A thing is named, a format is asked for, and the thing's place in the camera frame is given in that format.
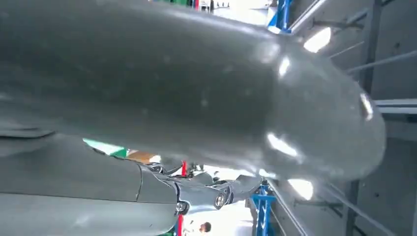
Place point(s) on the red pole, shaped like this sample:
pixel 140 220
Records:
pixel 184 168

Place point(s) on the blue metal rack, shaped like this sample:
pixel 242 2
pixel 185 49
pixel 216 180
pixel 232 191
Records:
pixel 262 205

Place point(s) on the person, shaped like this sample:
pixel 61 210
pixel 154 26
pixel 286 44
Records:
pixel 203 228

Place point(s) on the ceiling light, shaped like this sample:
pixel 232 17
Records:
pixel 317 39
pixel 301 189

